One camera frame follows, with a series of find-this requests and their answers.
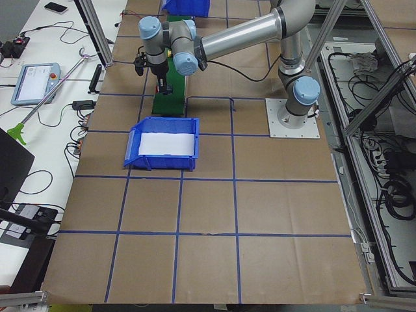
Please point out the teach pendant tablet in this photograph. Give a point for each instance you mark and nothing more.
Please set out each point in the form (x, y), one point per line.
(35, 82)

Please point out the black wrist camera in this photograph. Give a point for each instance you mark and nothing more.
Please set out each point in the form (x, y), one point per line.
(140, 63)

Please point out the green conveyor belt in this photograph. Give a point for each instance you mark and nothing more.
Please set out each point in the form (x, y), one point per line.
(173, 104)

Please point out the black power adapter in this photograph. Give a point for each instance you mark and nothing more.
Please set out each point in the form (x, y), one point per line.
(80, 105)

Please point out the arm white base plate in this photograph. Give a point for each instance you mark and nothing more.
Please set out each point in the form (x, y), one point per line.
(282, 124)

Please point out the aluminium frame post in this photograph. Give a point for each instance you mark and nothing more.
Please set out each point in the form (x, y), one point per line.
(90, 19)

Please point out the green handled reacher grabber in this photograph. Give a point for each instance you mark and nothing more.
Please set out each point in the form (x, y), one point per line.
(17, 131)

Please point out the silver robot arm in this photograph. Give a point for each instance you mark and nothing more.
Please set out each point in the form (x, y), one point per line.
(172, 48)

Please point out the blue empty bin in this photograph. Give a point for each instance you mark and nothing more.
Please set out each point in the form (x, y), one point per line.
(199, 8)

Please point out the blue bin with buttons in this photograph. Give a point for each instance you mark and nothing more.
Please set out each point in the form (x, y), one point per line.
(162, 125)

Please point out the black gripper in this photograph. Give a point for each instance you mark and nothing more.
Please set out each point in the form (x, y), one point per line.
(158, 70)

